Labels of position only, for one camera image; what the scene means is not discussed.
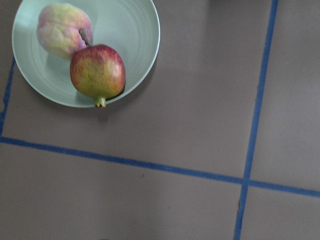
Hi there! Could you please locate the pale green pink peach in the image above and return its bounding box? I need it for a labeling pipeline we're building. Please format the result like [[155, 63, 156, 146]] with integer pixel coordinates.
[[36, 3, 93, 60]]

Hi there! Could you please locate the brown paper table cover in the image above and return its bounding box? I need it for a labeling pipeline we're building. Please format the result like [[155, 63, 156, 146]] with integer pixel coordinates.
[[0, 0, 320, 240]]

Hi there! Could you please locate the green plastic plate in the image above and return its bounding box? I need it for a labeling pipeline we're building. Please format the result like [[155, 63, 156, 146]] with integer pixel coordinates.
[[12, 0, 161, 108]]

